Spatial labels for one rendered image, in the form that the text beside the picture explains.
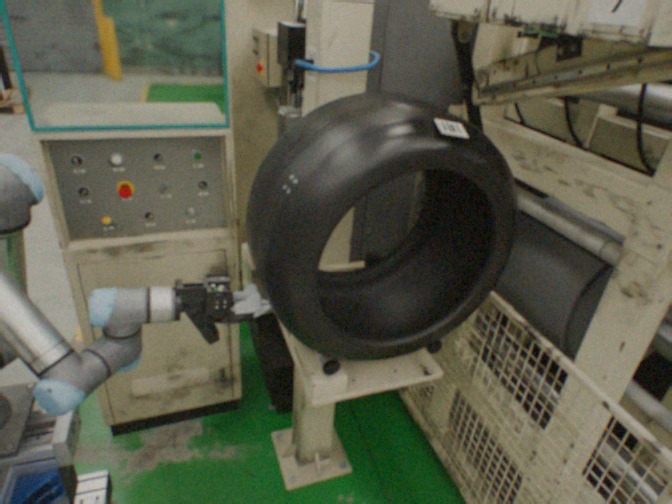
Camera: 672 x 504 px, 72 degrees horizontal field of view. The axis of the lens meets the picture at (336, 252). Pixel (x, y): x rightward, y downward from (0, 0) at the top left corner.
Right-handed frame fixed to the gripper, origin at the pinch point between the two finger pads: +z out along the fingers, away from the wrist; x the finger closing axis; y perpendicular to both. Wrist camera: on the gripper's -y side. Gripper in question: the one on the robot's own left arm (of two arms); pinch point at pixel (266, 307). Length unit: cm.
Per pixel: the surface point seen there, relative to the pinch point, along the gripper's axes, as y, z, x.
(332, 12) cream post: 61, 14, 28
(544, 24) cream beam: 66, 37, -13
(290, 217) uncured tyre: 27.0, -1.0, -9.8
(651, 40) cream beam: 66, 38, -33
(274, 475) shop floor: -102, 22, 29
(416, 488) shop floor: -96, 73, 7
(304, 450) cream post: -89, 32, 28
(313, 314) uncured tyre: 7.1, 5.9, -12.9
